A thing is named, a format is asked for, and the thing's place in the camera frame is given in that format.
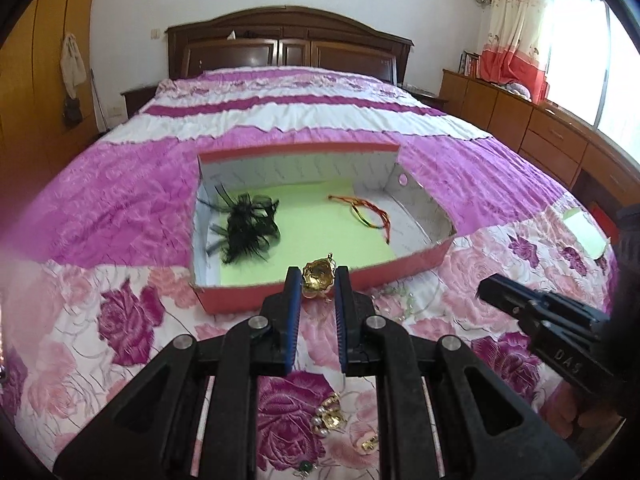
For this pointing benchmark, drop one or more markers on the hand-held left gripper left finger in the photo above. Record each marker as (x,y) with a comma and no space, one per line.
(292,320)

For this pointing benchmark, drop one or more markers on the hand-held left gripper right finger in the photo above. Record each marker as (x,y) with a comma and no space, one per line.
(341,320)

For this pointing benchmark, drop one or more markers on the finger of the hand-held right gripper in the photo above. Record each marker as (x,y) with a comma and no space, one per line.
(575,305)
(560,345)

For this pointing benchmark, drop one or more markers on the gold brooch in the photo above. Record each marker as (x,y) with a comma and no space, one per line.
(317,275)

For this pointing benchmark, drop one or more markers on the green bead pendant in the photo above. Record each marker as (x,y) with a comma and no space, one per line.
(304,469)

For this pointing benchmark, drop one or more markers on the red cardboard box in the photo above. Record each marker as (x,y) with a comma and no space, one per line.
(300,165)

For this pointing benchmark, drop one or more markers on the green paper sheet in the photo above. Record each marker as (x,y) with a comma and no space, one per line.
(582,232)

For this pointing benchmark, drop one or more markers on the green paper liner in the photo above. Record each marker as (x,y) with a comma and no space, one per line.
(310,220)

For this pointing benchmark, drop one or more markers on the black feather hair accessory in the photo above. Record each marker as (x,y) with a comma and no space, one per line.
(245,227)

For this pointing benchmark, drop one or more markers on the small gold earring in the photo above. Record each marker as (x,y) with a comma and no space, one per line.
(371,443)

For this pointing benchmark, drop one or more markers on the long wooden cabinet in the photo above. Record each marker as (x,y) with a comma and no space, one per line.
(505,110)

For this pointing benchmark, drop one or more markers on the pink floral bedspread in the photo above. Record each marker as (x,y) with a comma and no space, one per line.
(125,195)

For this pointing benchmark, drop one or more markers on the grey pink cloth bundle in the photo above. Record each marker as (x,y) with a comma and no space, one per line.
(517,91)

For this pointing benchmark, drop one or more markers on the dark wooden nightstand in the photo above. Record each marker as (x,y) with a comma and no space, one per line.
(137,100)
(430,97)

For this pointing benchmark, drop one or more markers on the window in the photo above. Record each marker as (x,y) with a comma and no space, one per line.
(585,60)

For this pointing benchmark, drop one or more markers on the books on cabinet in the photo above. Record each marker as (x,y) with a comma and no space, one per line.
(470,65)

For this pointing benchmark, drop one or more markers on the cream and red curtain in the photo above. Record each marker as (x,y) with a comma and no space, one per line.
(517,35)

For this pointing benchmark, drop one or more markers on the thin metal rod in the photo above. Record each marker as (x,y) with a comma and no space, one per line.
(98,102)

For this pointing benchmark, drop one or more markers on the dark wooden headboard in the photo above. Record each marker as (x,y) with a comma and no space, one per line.
(280,25)

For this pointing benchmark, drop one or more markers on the hanging dark bag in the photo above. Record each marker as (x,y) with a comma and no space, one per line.
(72,112)

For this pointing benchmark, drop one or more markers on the hanging beige cloth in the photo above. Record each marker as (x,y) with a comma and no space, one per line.
(72,65)

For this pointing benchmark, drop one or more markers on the wooden wardrobe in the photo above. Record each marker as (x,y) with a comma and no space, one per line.
(35,85)

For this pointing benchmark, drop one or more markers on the white wall socket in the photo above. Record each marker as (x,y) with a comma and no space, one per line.
(115,110)

